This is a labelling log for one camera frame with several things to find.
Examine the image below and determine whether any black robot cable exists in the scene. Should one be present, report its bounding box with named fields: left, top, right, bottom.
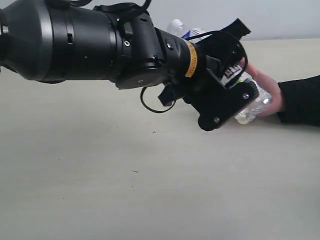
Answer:
left=67, top=0, right=250, bottom=114

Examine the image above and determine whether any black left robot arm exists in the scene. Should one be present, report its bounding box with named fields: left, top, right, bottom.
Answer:
left=0, top=0, right=250, bottom=114

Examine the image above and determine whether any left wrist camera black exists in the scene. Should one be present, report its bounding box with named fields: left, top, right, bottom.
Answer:
left=197, top=80, right=259, bottom=132

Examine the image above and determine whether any clear bottle blue white label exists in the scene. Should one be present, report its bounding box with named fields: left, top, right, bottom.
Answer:
left=167, top=19, right=272, bottom=125

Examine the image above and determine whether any person's open bare hand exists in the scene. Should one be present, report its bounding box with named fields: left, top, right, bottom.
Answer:
left=244, top=63, right=285, bottom=117

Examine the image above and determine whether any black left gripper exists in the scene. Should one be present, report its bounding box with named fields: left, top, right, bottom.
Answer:
left=158, top=18, right=251, bottom=110

